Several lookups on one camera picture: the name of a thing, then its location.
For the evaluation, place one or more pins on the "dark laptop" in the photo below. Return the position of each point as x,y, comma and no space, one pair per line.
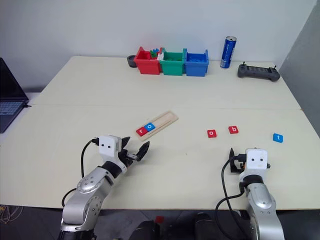
10,95

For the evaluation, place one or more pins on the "dark rounded shape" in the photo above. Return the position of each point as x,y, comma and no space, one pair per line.
146,231
207,225

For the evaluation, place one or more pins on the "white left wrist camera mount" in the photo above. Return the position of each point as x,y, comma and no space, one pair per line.
107,146

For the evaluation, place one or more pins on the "green toy block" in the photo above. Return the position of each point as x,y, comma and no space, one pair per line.
153,55

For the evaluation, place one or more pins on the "wooden letter tray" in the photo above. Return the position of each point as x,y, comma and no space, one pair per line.
165,118

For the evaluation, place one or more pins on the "red plastic bin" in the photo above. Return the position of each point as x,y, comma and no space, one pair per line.
147,66

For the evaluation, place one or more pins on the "blue letter tile t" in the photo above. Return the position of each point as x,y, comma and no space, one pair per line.
278,137

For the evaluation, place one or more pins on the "green plastic bin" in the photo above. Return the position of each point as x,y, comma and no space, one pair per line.
172,67

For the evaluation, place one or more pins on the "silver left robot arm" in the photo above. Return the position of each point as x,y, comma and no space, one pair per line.
85,195

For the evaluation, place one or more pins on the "grey partition panel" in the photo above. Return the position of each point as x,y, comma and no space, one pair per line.
305,62

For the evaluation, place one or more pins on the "blue toy block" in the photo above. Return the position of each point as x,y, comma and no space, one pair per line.
156,50

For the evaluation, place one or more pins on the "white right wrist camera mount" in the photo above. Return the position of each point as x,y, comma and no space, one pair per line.
256,160

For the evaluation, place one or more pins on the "red letter tile b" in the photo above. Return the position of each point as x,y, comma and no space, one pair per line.
233,129

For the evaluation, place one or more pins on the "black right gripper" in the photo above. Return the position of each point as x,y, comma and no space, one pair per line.
237,165

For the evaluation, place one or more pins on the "red letter tile r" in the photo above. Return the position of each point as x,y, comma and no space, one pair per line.
141,131

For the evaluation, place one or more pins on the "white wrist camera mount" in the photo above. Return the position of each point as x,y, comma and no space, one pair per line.
107,146
256,160

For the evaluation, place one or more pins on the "blue plastic bin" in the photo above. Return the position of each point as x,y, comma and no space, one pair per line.
196,68

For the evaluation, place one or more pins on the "blue drink can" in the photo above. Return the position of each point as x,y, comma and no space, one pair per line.
228,52

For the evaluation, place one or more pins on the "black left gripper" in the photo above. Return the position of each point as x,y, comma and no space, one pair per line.
128,157

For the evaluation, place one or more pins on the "blue letter tile o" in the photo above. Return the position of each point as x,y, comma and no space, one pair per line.
150,127

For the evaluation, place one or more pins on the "red letter tile o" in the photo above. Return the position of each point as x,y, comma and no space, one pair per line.
211,133

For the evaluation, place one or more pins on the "white plastic piece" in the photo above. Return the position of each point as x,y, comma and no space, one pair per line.
160,56

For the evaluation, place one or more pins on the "small red object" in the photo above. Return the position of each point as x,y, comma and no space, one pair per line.
159,219

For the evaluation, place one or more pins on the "black round holder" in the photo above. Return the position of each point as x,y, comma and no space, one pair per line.
130,62

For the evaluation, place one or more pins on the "grey handheld controller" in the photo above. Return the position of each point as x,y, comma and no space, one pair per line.
258,72

